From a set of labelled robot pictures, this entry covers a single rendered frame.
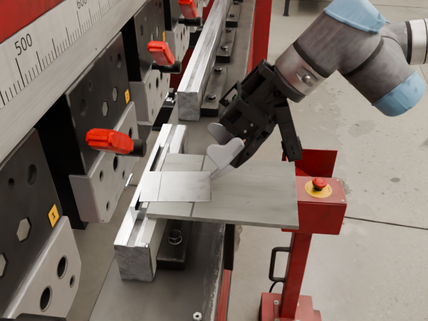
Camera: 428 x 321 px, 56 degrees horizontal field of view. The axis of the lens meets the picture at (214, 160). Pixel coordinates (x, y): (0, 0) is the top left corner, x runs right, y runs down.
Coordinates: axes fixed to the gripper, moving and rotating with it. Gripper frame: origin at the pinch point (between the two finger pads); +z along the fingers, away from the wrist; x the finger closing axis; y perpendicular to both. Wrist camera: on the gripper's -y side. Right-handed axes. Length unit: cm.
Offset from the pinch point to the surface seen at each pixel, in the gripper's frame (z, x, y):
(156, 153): 11.9, -10.0, 7.0
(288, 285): 40, -27, -64
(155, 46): -15.8, 11.6, 22.8
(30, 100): -15.9, 33.7, 29.9
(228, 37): 8, -104, -12
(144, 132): 2.2, 0.8, 14.4
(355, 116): 18, -195, -142
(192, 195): 6.2, 3.6, 0.8
